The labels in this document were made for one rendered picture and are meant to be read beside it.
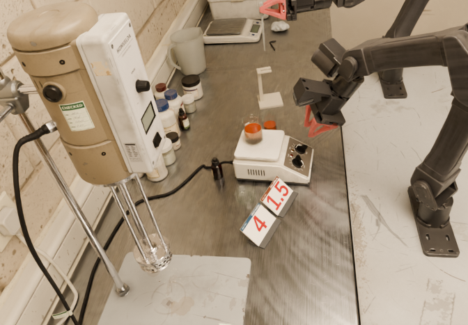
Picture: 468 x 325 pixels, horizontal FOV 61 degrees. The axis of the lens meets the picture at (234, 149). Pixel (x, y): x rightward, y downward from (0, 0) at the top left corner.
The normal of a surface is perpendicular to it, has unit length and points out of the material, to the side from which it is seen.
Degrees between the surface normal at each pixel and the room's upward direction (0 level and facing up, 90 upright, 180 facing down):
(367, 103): 0
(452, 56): 90
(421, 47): 89
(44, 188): 90
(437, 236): 0
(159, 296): 0
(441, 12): 90
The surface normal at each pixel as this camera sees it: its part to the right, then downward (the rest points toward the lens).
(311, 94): 0.18, 0.79
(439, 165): -0.76, 0.36
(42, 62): -0.01, 0.65
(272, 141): -0.13, -0.76
